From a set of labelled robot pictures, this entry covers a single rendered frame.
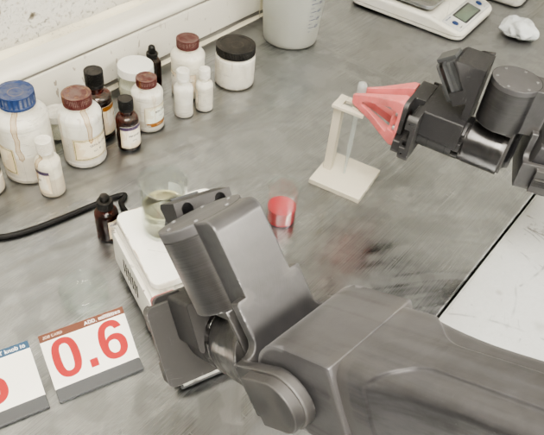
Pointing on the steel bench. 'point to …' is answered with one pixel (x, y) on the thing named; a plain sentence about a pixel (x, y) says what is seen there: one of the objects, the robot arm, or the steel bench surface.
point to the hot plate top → (148, 250)
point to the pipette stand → (332, 179)
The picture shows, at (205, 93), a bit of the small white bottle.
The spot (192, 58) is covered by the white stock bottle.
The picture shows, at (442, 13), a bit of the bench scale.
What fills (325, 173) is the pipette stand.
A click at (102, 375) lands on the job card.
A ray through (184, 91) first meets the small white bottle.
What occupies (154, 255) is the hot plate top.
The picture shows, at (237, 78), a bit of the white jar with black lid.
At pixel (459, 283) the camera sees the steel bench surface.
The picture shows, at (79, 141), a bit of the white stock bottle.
